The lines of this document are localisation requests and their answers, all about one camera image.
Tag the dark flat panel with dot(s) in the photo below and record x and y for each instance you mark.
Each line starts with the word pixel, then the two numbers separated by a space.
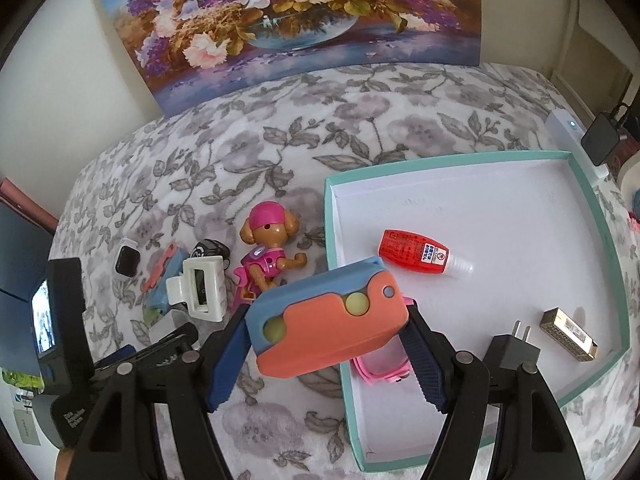
pixel 20 260

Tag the white smartwatch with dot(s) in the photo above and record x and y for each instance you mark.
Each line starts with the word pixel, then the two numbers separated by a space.
pixel 128 259

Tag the small orange blue toy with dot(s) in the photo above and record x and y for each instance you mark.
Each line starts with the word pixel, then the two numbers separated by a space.
pixel 159 270

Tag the white hair claw clip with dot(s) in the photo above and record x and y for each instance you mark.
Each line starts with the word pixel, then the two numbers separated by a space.
pixel 192 305

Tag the white power strip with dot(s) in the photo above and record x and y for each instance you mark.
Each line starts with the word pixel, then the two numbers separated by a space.
pixel 567 132

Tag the pink plastic toy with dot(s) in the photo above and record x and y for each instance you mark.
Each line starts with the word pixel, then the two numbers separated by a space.
pixel 380 367

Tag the black power adapter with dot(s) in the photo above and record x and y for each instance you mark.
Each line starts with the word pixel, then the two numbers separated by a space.
pixel 600 137

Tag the white charger cube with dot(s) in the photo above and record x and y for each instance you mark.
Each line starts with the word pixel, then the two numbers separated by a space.
pixel 167 327

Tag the reddish-brown wooden board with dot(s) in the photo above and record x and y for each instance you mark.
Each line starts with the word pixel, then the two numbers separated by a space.
pixel 30 202

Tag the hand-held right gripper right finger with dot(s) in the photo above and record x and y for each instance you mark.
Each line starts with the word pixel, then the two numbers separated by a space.
pixel 430 375

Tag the white side table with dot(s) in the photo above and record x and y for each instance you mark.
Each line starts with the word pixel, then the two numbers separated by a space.
pixel 595 50

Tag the pink toy dog figure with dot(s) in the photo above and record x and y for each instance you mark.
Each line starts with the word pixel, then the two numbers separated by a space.
pixel 267 260

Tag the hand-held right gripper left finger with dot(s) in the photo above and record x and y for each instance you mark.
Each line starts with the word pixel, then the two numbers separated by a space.
pixel 225 370

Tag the large orange blue toy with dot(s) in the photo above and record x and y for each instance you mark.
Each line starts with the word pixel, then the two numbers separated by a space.
pixel 330 330

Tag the teal cardboard box tray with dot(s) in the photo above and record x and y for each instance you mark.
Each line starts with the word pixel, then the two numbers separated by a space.
pixel 510 230

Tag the black round gadget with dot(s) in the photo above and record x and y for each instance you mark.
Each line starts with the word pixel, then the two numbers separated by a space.
pixel 210 251

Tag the red glue bottle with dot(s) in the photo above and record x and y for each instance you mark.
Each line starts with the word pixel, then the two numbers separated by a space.
pixel 415 252

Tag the floral still-life painting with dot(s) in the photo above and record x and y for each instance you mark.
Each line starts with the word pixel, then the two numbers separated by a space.
pixel 280 20

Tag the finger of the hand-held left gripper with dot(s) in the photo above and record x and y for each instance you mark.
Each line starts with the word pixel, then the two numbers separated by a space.
pixel 170 342
pixel 115 356

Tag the black charger plug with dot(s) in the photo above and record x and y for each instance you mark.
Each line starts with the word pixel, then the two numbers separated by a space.
pixel 512 352

